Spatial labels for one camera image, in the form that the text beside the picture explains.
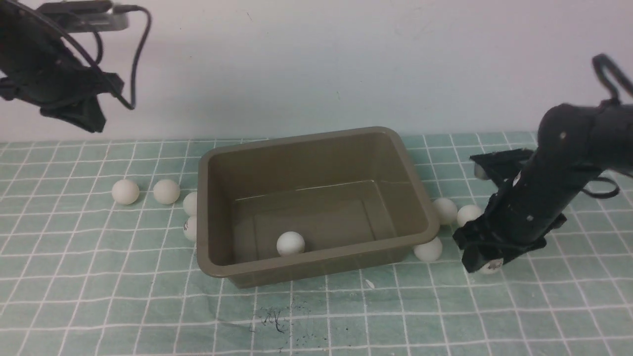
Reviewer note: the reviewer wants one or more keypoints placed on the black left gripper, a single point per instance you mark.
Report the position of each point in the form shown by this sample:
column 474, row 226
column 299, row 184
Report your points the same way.
column 59, row 87

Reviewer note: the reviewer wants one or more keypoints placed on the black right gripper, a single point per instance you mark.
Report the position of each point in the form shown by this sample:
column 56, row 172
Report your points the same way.
column 503, row 232

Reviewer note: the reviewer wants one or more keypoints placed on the white ping-pong ball red logo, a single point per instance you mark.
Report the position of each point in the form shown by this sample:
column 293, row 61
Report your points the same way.
column 490, row 267

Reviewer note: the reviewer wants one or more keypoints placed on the olive green plastic bin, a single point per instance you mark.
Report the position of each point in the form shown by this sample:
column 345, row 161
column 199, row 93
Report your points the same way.
column 354, row 195

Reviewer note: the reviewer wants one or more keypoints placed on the white ping-pong ball with print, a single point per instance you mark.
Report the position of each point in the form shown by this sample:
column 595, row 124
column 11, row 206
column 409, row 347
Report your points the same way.
column 190, row 229

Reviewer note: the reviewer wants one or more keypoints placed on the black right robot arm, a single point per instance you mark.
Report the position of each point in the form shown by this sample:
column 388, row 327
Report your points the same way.
column 575, row 146

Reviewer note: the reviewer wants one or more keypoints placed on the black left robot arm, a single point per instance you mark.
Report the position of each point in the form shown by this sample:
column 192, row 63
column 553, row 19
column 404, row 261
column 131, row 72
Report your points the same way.
column 21, row 30

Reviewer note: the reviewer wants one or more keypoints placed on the green checkered tablecloth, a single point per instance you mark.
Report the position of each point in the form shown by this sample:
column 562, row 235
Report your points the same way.
column 81, row 275

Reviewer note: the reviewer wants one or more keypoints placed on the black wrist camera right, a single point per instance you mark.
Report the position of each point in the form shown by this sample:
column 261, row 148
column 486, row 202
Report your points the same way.
column 499, row 166

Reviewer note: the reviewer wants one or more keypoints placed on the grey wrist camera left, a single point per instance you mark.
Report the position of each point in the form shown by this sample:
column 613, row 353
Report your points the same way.
column 85, row 16

